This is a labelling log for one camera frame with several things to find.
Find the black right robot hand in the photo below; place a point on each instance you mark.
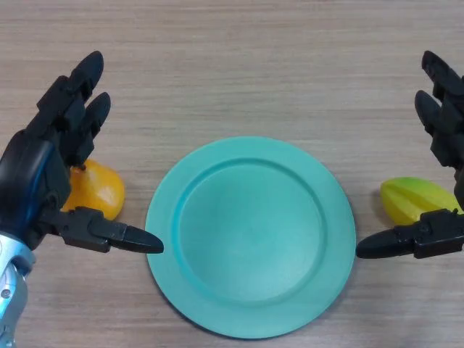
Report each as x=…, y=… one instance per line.
x=447, y=119

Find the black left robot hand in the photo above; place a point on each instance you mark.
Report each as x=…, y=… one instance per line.
x=32, y=174

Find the yellow green starfruit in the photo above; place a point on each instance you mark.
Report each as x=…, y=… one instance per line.
x=409, y=199

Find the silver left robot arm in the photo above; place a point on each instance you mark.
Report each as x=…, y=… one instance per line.
x=11, y=290

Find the teal green round plate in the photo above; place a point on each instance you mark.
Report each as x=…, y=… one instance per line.
x=250, y=239

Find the orange yellow pear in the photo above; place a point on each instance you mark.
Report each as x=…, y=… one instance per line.
x=101, y=192

